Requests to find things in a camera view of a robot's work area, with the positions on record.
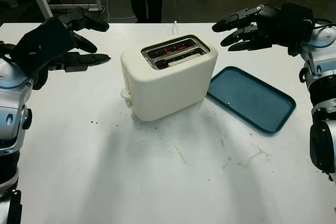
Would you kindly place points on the cream white two-slot toaster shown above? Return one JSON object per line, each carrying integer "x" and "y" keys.
{"x": 168, "y": 90}

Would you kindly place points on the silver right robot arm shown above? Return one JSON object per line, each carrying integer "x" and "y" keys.
{"x": 323, "y": 90}

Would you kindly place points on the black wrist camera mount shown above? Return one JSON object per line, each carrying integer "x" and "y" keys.
{"x": 42, "y": 43}
{"x": 299, "y": 27}

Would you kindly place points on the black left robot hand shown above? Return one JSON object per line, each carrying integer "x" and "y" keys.
{"x": 84, "y": 61}

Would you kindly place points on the blue rectangular plastic tray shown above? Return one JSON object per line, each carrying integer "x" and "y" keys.
{"x": 249, "y": 98}

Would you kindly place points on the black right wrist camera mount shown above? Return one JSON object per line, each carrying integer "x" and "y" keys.
{"x": 299, "y": 27}

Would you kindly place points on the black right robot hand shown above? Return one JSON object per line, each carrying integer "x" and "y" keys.
{"x": 267, "y": 27}

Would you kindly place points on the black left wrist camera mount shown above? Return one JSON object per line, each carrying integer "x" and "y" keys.
{"x": 42, "y": 43}

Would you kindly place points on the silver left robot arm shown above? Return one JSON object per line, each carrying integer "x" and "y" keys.
{"x": 10, "y": 103}

